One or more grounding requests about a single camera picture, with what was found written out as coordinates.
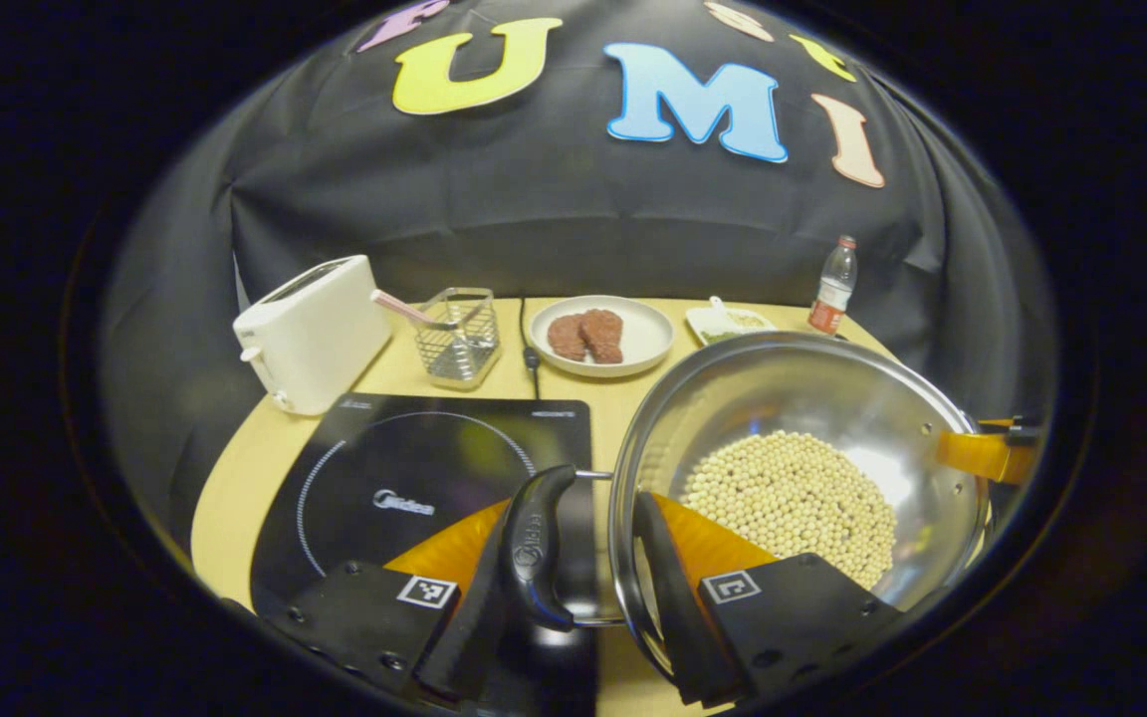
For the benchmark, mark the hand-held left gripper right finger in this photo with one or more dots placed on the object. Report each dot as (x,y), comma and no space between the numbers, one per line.
(678,617)

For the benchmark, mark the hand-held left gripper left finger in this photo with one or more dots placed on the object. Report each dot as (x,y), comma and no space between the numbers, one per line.
(459,647)

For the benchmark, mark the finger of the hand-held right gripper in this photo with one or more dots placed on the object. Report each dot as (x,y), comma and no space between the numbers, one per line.
(982,456)

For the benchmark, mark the black induction cooktop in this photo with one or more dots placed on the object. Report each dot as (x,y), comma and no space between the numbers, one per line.
(384,458)

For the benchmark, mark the stainless steel pot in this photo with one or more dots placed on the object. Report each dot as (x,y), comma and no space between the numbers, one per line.
(783,388)

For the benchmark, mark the pile of yellow soybeans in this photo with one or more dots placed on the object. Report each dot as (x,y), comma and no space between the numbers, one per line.
(793,498)

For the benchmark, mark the clear water bottle red label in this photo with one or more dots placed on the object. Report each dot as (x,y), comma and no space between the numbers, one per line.
(833,289)

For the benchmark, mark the white oval plate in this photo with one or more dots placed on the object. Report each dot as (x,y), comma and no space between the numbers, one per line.
(648,339)

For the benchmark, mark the red meat piece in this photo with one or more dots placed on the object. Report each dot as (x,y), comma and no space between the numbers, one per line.
(603,336)
(567,337)

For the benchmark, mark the white divided dish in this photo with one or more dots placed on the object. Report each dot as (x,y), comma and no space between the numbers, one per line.
(708,321)

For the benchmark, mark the white toaster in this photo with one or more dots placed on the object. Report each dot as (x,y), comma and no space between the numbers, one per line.
(320,334)

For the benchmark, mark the pink straw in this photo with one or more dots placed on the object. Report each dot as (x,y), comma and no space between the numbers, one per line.
(399,307)

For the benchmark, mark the black backdrop cloth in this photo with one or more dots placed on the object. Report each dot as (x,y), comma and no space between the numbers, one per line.
(554,219)

